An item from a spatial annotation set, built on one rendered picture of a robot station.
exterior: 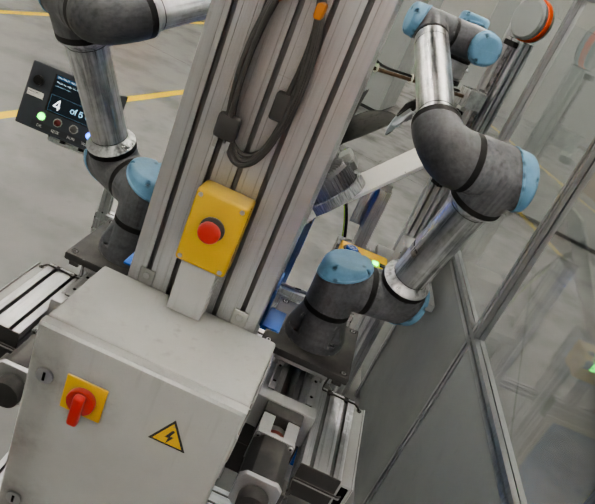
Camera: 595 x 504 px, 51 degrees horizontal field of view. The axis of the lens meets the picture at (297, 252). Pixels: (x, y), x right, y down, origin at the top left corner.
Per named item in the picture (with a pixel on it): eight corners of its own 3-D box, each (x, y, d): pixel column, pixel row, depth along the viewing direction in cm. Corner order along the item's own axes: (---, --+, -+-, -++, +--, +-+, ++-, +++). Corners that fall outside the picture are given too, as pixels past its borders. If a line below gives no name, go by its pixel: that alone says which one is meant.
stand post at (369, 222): (286, 399, 291) (391, 186, 241) (283, 412, 283) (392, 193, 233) (277, 396, 291) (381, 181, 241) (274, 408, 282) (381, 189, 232)
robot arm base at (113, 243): (145, 277, 146) (156, 242, 141) (86, 251, 146) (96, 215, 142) (169, 252, 159) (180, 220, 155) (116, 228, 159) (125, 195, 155)
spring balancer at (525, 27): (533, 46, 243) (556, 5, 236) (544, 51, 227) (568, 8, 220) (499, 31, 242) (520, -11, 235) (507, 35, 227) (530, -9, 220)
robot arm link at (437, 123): (396, 184, 115) (395, 26, 143) (447, 202, 117) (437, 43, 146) (429, 143, 106) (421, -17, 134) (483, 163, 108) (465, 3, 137)
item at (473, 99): (469, 108, 248) (480, 88, 244) (480, 115, 243) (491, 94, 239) (451, 102, 242) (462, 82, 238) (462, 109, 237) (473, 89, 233)
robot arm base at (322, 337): (337, 365, 145) (354, 332, 141) (278, 338, 145) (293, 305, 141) (344, 332, 158) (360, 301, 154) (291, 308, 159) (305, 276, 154)
